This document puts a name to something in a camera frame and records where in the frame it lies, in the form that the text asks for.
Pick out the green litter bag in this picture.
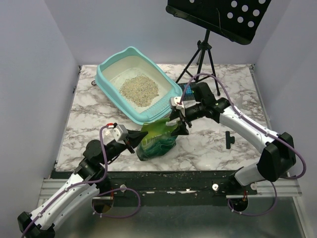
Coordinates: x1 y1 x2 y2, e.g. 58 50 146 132
136 118 177 161

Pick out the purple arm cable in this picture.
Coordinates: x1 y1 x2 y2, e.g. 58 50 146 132
179 73 308 216
19 123 141 238

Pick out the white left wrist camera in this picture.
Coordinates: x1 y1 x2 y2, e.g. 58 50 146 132
108 123 128 144

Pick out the clear plastic scoop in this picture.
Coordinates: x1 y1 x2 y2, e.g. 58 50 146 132
165 119 180 126

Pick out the black lego baseplate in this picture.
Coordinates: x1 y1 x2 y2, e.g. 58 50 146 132
178 82 196 101

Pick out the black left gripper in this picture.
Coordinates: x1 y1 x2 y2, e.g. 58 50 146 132
100 128 148 165

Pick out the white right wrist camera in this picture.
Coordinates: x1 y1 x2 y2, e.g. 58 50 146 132
169 97 185 116

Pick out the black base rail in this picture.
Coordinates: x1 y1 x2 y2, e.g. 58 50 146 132
58 171 260 211

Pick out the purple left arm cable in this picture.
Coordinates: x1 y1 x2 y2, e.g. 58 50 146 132
19 123 141 238

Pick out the teal cat litter box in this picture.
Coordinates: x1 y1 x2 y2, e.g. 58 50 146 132
95 46 183 125

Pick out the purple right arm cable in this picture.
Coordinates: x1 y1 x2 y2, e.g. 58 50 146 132
179 73 308 216

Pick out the beige litter pile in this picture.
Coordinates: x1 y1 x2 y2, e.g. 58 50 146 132
119 75 159 107

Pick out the black bag clip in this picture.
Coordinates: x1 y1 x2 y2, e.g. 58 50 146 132
225 131 235 150

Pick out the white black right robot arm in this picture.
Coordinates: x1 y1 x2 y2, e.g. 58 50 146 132
169 82 296 195

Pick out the black music stand tray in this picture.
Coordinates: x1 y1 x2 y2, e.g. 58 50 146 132
165 0 270 45

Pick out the black tripod stand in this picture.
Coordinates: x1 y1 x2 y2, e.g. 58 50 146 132
176 30 216 90

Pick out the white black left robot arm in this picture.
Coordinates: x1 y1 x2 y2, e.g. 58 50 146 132
17 123 148 238

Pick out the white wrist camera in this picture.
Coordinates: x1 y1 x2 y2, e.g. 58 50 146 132
169 97 185 116
108 123 128 144

